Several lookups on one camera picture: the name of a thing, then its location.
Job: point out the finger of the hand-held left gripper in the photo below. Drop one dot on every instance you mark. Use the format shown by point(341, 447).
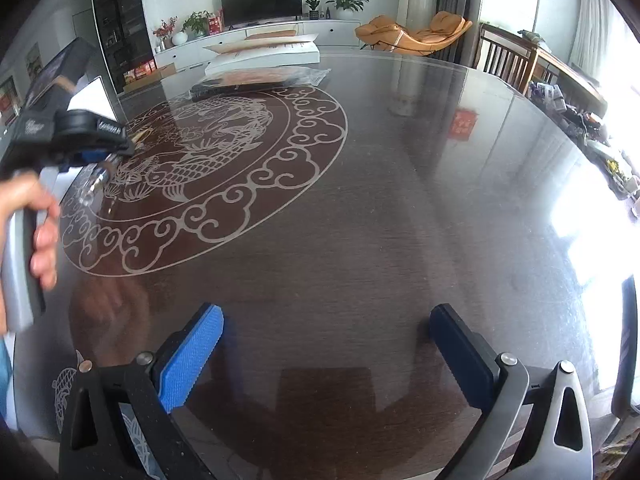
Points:
point(120, 147)
point(75, 165)

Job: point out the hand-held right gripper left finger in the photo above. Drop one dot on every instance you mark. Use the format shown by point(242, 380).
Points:
point(192, 355)

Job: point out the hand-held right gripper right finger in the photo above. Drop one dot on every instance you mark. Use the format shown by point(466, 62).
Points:
point(460, 355)

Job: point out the person's left hand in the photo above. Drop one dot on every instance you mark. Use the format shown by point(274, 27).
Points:
point(45, 255)

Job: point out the dark glossy box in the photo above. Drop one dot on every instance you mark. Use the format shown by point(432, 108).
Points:
point(60, 67)

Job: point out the brown cardboard box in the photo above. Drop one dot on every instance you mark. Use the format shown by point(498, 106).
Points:
point(150, 72)

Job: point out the dark display cabinet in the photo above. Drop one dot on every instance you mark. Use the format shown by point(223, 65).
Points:
point(122, 25)

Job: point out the white vase red flowers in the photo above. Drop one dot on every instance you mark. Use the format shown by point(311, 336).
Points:
point(179, 38)

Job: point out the comb in plastic bag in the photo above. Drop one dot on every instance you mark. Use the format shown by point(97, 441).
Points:
point(250, 82)

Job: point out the bushy green potted plant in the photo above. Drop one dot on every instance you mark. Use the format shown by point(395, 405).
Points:
point(196, 22)

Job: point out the red gift bag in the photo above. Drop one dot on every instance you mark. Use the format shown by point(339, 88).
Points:
point(215, 24)

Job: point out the white flat cardboard box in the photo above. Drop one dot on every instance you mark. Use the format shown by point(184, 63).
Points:
point(265, 55)

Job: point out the black television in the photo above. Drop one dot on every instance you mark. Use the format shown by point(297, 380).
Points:
point(261, 2)

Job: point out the small potted plant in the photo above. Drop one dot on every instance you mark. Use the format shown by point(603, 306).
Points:
point(313, 9)

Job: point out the white tv cabinet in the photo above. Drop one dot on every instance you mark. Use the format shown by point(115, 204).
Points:
point(330, 27)

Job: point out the large green potted plant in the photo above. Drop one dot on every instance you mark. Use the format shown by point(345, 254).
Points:
point(346, 1)

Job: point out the dark wooden chair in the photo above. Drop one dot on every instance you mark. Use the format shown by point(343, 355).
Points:
point(502, 62)

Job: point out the cluttered wooden side table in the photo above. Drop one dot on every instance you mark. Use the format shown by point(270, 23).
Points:
point(565, 72)

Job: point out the orange lounge chair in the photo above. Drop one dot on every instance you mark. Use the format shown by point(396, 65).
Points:
point(440, 27)

